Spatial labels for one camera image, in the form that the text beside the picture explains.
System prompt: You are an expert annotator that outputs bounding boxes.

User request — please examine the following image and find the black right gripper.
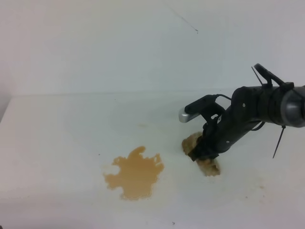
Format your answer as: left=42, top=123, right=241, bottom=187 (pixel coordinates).
left=188, top=105, right=253, bottom=160

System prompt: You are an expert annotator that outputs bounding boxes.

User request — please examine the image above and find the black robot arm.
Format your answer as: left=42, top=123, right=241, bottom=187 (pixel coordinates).
left=184, top=83, right=305, bottom=161

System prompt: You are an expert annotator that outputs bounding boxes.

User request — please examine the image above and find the brown coffee stain puddle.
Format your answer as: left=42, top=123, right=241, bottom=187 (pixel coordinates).
left=103, top=146, right=164, bottom=201

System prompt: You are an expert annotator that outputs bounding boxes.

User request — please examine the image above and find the black zip tie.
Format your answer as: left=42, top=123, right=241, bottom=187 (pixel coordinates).
left=272, top=125, right=286, bottom=158

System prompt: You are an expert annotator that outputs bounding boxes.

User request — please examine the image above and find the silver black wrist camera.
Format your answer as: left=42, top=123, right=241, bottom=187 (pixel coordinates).
left=179, top=94, right=225, bottom=123

